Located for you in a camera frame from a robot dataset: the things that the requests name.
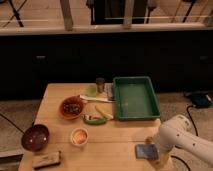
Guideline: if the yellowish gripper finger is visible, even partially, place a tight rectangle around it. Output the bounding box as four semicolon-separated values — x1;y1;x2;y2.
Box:
145;136;156;144

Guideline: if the blue sponge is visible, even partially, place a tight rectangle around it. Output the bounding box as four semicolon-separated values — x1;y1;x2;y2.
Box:
135;144;158;160

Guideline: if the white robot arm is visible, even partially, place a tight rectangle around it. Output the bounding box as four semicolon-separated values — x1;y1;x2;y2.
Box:
146;115;213;166

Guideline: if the green plastic tray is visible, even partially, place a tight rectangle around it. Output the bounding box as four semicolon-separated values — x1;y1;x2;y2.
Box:
113;76;160;121

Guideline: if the yellow toy corn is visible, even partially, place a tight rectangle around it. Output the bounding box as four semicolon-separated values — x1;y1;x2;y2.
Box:
95;106;114;120

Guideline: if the dark blue floor device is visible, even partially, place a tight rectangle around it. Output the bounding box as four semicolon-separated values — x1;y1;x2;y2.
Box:
190;93;212;108

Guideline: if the grey small packet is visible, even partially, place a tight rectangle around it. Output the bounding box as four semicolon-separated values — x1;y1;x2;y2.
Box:
105;83;114;99

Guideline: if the small white orange cup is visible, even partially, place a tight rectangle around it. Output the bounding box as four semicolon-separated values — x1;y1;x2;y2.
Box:
70;128;88;147

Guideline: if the small metal cup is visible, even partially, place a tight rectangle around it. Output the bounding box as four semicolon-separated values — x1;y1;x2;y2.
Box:
95;77;105;93

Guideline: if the orange bowl with food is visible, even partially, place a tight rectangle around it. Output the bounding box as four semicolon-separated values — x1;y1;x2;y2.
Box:
59;96;84;120

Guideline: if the brown block eraser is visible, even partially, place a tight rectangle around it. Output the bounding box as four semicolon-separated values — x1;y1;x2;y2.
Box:
32;151;61;169

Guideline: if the dark purple bowl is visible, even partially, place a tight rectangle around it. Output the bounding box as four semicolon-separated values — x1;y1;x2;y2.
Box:
21;124;50;152

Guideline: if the black cable on floor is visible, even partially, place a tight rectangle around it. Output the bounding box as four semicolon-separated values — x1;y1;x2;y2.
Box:
186;104;200;137

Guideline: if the white handled knife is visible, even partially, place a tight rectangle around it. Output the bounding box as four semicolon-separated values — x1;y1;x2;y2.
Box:
79;95;114;103

